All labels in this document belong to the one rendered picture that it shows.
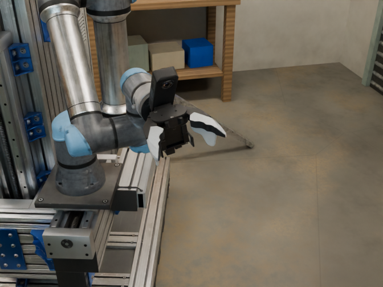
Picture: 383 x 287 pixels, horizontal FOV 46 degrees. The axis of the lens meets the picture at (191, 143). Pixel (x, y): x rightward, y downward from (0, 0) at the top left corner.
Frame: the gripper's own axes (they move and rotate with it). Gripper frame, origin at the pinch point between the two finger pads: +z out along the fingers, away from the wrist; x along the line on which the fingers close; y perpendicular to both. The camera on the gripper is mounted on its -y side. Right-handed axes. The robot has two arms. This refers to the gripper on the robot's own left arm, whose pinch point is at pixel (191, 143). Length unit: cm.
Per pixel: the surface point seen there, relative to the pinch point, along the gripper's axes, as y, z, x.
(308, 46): 138, -280, -229
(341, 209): 140, -87, -113
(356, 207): 142, -85, -122
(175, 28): 95, -305, -106
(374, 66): 141, -215, -250
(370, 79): 153, -215, -248
